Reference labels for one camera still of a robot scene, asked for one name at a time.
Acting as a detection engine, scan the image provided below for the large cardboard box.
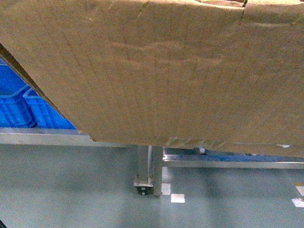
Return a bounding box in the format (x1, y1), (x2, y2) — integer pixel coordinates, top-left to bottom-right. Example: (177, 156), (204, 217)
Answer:
(0, 0), (304, 157)

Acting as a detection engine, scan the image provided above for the blue plastic crate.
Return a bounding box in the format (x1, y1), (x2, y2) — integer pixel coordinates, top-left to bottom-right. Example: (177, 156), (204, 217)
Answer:
(0, 60), (36, 128)
(23, 88), (76, 129)

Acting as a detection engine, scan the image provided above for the blue plastic crate left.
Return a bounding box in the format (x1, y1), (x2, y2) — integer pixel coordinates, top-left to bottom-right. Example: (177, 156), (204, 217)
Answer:
(0, 60), (36, 128)

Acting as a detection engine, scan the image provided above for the steel shelf frame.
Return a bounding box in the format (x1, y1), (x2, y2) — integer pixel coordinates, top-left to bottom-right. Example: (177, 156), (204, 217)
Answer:
(0, 128), (304, 196)

